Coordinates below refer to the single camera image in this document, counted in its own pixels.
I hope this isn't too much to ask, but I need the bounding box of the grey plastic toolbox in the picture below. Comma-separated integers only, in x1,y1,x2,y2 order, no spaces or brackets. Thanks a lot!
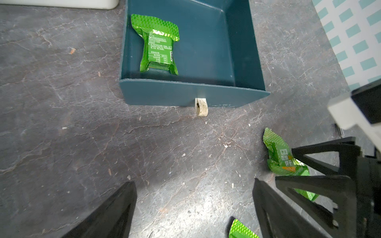
1,0,120,10

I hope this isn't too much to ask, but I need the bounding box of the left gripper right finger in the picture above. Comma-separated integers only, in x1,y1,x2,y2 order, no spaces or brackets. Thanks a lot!
253,178,325,238

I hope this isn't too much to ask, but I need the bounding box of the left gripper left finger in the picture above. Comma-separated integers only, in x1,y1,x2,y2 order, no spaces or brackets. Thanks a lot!
63,181,137,238

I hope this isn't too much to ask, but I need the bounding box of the green cookie pack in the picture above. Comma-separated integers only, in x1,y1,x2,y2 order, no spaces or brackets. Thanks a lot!
131,14,180,75
228,219,259,238
262,127,319,201

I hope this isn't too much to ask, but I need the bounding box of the teal drawer cabinet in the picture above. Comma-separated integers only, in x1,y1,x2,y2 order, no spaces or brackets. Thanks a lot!
119,1,269,107

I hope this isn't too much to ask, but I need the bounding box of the green cookie pack front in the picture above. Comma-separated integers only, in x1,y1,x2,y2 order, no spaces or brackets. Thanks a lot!
228,219,259,238

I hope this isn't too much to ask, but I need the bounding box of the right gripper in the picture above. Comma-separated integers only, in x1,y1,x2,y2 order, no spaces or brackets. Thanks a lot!
274,78,381,238

